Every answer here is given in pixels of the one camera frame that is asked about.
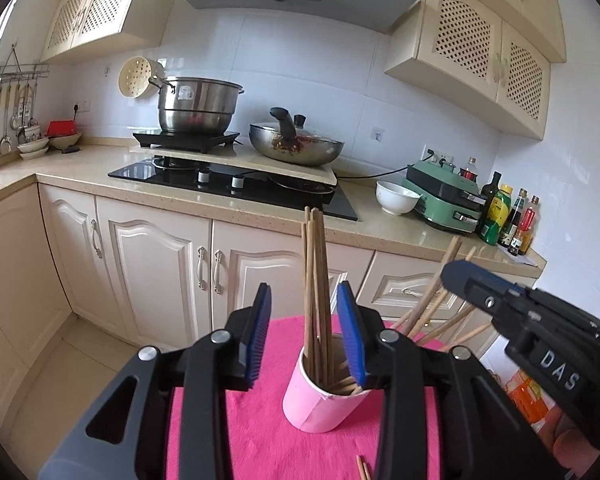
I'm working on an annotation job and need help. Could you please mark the wall utensil rack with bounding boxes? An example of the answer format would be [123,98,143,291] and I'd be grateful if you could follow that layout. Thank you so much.
[0,44,50,156]

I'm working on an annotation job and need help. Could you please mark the black gas hob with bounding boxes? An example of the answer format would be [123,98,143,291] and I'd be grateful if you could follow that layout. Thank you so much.
[108,155,358,221]

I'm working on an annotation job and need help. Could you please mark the person right hand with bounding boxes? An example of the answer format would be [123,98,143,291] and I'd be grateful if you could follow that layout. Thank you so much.
[538,404,600,479]

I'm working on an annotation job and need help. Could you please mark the red box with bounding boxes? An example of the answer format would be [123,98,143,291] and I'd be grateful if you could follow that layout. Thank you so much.
[46,119,76,138]

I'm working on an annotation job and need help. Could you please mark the cream round strainer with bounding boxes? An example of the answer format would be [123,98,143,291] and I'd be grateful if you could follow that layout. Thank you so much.
[118,55,164,99]

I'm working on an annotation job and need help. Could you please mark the upper cabinets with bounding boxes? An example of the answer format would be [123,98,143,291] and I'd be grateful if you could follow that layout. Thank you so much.
[41,0,567,140]

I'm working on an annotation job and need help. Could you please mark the white ceramic bowl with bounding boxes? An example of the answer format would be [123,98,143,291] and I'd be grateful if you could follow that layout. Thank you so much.
[375,181,420,216]

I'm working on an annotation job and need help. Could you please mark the green yellow oil bottle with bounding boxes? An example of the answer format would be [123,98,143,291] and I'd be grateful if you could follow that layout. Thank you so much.
[480,184,513,245]

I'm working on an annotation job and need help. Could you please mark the pink cup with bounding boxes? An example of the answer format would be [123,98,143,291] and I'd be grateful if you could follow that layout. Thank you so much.
[282,349,370,434]

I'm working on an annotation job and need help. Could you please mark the black induction cooker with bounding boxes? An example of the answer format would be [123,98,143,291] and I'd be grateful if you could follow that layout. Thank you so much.
[133,130,239,153]

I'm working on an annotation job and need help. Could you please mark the dark glass bottle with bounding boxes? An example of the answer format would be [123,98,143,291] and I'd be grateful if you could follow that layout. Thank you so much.
[476,171,502,234]

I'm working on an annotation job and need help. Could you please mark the orange snack bag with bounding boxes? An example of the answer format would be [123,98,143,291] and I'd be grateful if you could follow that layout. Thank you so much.
[505,370,550,430]

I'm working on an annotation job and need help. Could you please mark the steel wok with lid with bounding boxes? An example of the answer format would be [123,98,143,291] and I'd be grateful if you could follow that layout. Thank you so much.
[249,107,344,167]

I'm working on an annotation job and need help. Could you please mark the pink round tablecloth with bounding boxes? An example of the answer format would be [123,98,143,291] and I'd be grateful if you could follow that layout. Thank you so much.
[164,314,447,480]

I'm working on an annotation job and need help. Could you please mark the steel stock pot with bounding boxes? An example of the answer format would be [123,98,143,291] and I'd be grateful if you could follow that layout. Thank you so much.
[148,76,244,138]

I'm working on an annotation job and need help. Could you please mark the soy sauce bottle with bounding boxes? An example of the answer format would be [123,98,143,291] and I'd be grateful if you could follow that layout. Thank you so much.
[498,188,528,247]

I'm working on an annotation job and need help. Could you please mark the green electric grill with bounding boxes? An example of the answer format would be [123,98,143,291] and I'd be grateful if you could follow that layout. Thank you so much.
[403,160,486,234]

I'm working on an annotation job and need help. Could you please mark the stacked bowls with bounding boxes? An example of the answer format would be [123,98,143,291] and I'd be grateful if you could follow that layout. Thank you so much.
[17,125,50,160]

